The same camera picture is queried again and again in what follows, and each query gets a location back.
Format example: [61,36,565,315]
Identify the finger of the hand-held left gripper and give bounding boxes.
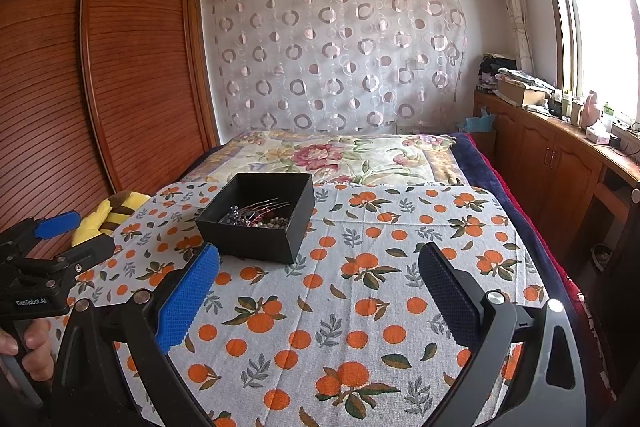
[7,212,82,253]
[20,234,116,282]

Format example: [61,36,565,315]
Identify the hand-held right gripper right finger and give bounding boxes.
[418,242,588,427]

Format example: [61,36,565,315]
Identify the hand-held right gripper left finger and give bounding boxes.
[47,243,222,427]

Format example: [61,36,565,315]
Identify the black cardboard box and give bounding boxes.
[195,173,316,265]

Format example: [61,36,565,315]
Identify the purple beaded hairpin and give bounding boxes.
[219,206,253,226]

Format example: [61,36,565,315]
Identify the red cord bracelet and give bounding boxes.
[252,202,293,227]

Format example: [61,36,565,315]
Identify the person's left hand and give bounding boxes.
[0,318,53,377]

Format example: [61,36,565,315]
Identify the yellow plush toy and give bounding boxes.
[71,191,151,248]

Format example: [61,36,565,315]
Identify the orange fruit print cloth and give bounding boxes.
[52,183,546,427]

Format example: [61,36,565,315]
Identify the navy fleece blanket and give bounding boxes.
[446,132,576,298]

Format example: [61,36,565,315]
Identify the red blanket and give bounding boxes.
[505,197,608,388]

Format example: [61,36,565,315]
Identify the brown wooden wardrobe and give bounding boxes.
[0,0,221,258]

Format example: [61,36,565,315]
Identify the brown wooden cabinet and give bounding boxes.
[472,89,640,278]

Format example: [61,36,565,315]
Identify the blue plastic bag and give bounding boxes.
[462,109,496,136]

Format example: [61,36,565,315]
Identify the floral blanket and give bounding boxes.
[182,130,466,188]

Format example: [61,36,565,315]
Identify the open cardboard box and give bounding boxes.
[495,74,551,108]

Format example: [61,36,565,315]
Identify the pile of dark clothes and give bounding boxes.
[477,53,521,94]

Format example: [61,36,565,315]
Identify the pink figurine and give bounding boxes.
[581,89,607,130]

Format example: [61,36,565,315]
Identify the sheer circle print curtain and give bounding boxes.
[202,0,468,135]

